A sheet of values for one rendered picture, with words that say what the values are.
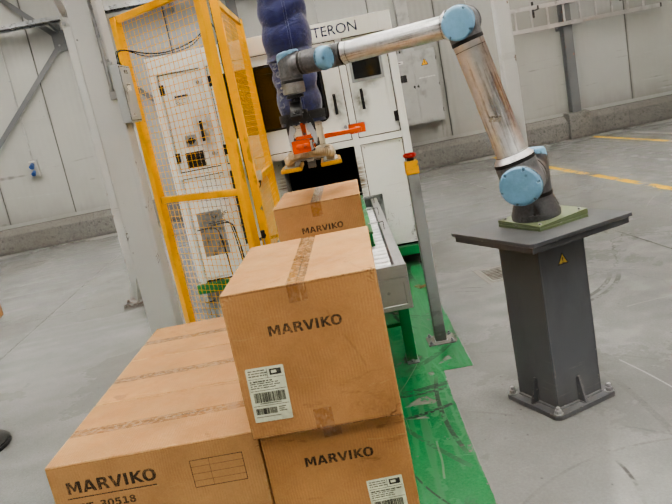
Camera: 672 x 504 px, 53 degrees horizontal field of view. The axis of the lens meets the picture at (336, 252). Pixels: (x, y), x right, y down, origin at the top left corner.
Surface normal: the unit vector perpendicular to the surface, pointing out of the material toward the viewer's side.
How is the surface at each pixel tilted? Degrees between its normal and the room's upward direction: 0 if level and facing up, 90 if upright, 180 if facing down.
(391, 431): 90
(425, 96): 90
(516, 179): 99
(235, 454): 90
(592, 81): 90
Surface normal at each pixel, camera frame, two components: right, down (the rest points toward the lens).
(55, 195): 0.10, 0.19
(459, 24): -0.42, 0.21
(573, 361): 0.42, 0.11
